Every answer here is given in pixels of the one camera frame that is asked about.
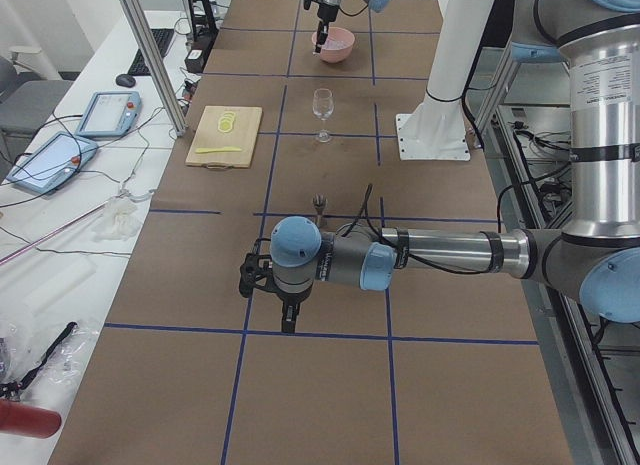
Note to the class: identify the yellow plastic knife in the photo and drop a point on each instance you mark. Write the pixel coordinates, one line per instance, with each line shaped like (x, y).
(224, 149)

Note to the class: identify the black computer mouse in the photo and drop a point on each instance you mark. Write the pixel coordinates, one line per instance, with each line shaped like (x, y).
(125, 80)

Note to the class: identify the blue teach pendant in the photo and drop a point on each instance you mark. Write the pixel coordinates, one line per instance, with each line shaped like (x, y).
(53, 163)
(109, 115)

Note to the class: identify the blue teach pendant far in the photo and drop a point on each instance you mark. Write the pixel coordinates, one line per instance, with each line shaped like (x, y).
(109, 115)

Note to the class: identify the white crumpled cloth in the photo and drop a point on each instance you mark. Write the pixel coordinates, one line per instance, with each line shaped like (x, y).
(117, 221)

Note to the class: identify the steel double jigger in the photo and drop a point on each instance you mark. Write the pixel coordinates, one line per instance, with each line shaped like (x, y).
(319, 202)

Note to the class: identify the clear wine glass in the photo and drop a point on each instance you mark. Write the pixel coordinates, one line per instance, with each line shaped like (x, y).
(323, 107)

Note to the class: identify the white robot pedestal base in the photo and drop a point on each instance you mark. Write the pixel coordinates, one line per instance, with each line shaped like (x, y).
(435, 130)

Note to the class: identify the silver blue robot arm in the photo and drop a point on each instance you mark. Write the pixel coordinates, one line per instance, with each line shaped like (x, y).
(374, 5)
(593, 259)

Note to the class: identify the red fire extinguisher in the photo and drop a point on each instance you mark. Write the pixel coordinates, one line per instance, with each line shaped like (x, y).
(28, 421)

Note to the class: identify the bamboo cutting board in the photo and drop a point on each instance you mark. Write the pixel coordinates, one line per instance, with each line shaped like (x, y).
(244, 135)

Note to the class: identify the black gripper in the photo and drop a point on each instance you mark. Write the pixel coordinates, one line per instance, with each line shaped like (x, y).
(291, 299)
(328, 8)

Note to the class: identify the clear ice cubes pile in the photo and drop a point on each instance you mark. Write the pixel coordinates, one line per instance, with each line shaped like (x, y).
(333, 45)

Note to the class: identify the blue teach pendant near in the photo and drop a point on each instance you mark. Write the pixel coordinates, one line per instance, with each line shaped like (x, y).
(53, 163)

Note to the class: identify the aluminium frame post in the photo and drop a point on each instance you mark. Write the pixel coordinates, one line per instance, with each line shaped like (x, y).
(139, 25)

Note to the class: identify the pink plastic bowl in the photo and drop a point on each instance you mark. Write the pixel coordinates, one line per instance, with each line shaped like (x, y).
(339, 34)

